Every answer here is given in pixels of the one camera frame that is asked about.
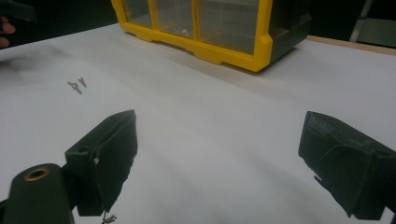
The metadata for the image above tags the clear plastic drawer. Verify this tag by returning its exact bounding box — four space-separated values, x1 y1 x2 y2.
196 0 260 56

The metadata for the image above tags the grey metal desk frame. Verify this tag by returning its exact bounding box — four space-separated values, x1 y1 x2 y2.
348 0 396 49

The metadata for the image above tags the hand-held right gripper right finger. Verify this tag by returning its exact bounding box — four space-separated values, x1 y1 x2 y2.
298 110 396 221

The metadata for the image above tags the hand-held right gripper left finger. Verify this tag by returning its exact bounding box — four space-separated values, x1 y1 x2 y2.
64 109 138 217

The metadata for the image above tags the yellow black drawer organizer cabinet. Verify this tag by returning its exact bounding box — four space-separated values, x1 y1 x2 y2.
110 0 313 73

